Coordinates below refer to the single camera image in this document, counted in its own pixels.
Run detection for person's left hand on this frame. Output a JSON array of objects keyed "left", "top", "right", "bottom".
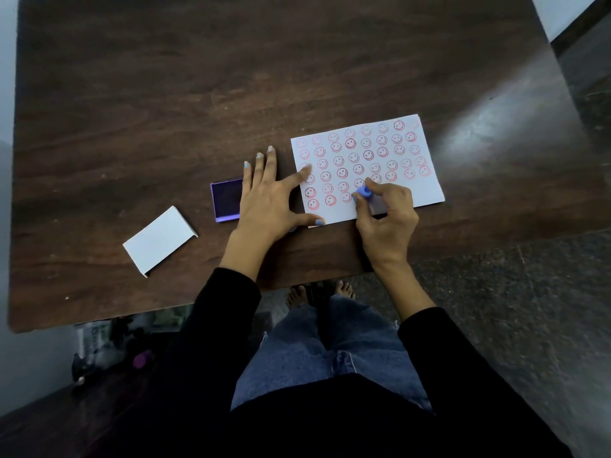
[{"left": 238, "top": 146, "right": 327, "bottom": 247}]

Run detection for person's right hand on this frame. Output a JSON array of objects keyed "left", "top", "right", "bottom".
[{"left": 352, "top": 178, "right": 420, "bottom": 270}]

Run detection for white paper with red smiley stamps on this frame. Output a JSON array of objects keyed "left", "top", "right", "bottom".
[{"left": 290, "top": 114, "right": 446, "bottom": 229}]

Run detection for person's left forearm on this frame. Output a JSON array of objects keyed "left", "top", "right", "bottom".
[{"left": 184, "top": 230, "right": 271, "bottom": 368}]

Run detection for purple ink pad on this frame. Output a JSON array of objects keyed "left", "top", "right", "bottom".
[{"left": 210, "top": 178, "right": 245, "bottom": 223}]

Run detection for person's blue jeans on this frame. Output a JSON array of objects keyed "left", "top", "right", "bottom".
[{"left": 230, "top": 295, "right": 433, "bottom": 413}]

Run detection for white ink pad lid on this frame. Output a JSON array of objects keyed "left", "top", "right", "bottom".
[{"left": 122, "top": 206, "right": 199, "bottom": 278}]

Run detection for person's black top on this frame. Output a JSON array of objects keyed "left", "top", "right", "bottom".
[{"left": 143, "top": 373, "right": 573, "bottom": 458}]

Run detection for person's right forearm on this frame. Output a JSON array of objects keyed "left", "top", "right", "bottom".
[{"left": 370, "top": 259, "right": 483, "bottom": 377}]

